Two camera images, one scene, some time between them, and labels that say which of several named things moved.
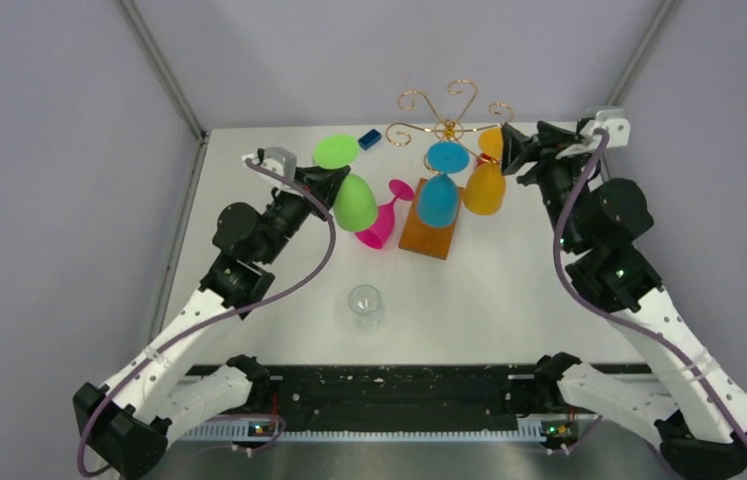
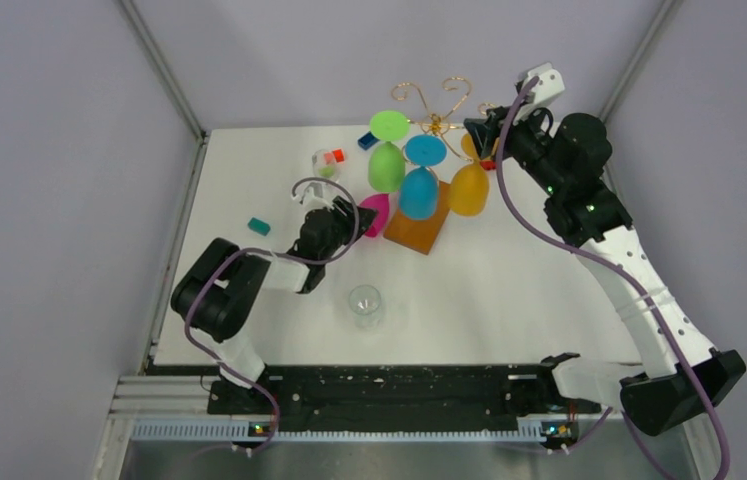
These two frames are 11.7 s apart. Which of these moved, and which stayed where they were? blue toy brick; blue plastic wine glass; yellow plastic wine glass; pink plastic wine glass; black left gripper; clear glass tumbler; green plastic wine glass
Moved: green plastic wine glass; yellow plastic wine glass; blue plastic wine glass; pink plastic wine glass; black left gripper
Stayed: blue toy brick; clear glass tumbler
